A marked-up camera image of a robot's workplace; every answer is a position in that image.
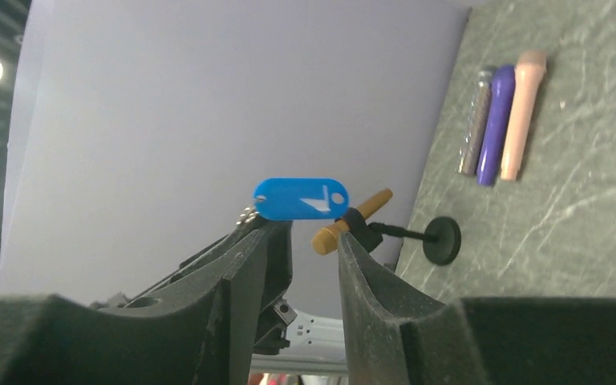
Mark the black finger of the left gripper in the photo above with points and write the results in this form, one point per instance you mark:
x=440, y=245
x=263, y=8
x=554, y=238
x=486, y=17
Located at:
x=272, y=324

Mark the glitter grey microphone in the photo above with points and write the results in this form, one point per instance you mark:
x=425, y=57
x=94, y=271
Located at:
x=476, y=121

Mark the purple microphone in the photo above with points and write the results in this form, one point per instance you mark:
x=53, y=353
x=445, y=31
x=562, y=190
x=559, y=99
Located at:
x=502, y=87

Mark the round gold black disc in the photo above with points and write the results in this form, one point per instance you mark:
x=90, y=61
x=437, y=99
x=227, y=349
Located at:
x=441, y=239

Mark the pink microphone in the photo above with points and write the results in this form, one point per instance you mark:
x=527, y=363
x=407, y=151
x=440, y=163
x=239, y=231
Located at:
x=528, y=74

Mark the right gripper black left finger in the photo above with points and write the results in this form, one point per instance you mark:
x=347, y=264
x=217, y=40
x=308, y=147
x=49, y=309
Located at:
x=198, y=330

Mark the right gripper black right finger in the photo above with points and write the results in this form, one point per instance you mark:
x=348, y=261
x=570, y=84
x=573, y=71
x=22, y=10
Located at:
x=396, y=334

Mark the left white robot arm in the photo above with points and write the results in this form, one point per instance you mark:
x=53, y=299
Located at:
x=313, y=340

